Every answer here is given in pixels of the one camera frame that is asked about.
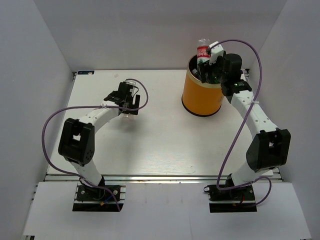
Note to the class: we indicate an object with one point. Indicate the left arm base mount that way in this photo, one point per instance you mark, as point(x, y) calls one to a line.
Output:
point(89, 199)

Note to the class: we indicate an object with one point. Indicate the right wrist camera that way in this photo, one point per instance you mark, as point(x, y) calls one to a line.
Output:
point(215, 50)

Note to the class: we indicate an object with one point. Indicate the yellow cap small bottle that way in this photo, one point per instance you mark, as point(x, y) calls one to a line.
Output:
point(126, 116)

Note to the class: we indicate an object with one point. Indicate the clear unlabelled bottle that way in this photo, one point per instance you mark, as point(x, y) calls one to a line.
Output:
point(195, 73)

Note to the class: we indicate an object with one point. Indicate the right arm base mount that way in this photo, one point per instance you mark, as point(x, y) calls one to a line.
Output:
point(240, 200)

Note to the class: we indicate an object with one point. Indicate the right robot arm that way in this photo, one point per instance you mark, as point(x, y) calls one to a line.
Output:
point(270, 145)

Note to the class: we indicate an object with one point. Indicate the orange cylindrical bin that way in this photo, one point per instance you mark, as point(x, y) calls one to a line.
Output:
point(200, 99)

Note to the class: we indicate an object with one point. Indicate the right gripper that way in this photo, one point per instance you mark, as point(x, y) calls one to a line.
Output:
point(205, 67)

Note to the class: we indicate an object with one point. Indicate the red label clear bottle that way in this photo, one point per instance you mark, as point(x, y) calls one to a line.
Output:
point(202, 46)

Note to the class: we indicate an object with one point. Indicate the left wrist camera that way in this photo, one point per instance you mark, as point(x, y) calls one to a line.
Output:
point(132, 83)

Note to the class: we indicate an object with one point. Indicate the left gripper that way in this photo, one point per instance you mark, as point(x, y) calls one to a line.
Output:
point(137, 102)

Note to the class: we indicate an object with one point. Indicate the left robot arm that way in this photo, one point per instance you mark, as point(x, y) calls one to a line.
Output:
point(77, 142)

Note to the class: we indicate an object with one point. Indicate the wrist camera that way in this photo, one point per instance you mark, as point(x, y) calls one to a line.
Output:
point(132, 83)
point(215, 50)

